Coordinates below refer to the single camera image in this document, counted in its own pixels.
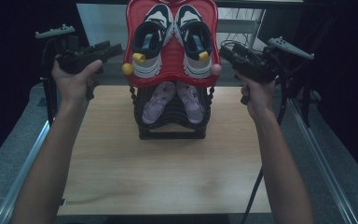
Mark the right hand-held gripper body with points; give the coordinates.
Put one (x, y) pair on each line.
(264, 67)

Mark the person's right hand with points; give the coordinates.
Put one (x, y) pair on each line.
(259, 98)

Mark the black tripod stand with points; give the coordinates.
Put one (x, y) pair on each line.
(306, 99)
(52, 102)

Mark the aluminium rail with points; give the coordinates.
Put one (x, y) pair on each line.
(21, 177)
(320, 161)

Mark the person's left hand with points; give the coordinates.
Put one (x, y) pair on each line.
(74, 85)

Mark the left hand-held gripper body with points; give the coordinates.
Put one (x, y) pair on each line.
(71, 57)

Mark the white desk frame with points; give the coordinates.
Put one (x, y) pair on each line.
(254, 34)

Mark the purple sandal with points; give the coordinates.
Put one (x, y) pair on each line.
(158, 102)
(191, 102)

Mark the dark curtain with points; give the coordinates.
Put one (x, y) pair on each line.
(12, 93)
(348, 93)

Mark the navy and white sneaker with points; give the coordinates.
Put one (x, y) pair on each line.
(150, 37)
(195, 37)

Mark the red and black shoe rack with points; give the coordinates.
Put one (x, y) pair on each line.
(171, 62)

